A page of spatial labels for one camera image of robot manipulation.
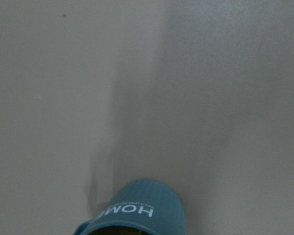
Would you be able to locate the dark teal HOME mug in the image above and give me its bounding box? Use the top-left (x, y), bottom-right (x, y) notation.
top-left (75, 179), bottom-right (187, 235)

